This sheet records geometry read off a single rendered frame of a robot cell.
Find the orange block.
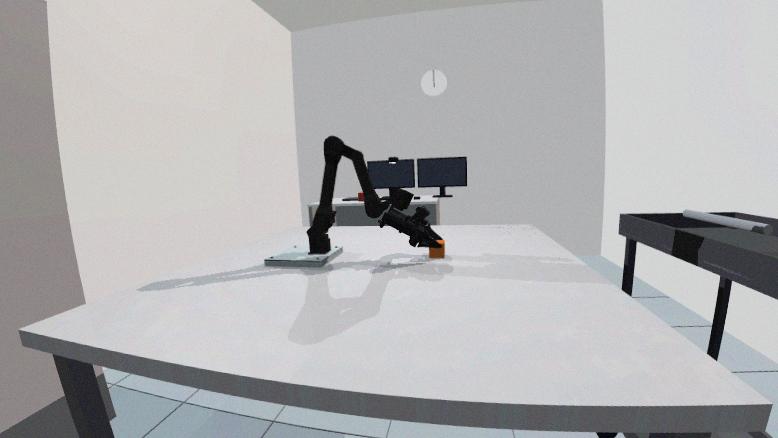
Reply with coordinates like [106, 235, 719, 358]
[429, 240, 445, 259]

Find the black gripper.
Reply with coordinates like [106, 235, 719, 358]
[397, 214, 443, 249]

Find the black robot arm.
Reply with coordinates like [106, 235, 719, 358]
[307, 136, 430, 255]

